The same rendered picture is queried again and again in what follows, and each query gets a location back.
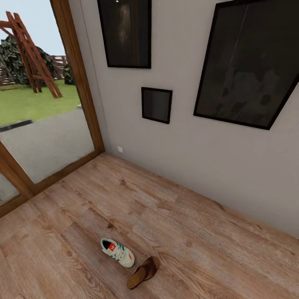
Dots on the picture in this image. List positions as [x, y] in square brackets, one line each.
[251, 65]

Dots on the sandal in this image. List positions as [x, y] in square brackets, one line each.
[144, 272]

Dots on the gym shoe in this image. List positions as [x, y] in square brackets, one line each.
[118, 252]

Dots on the door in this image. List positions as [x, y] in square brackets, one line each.
[48, 123]

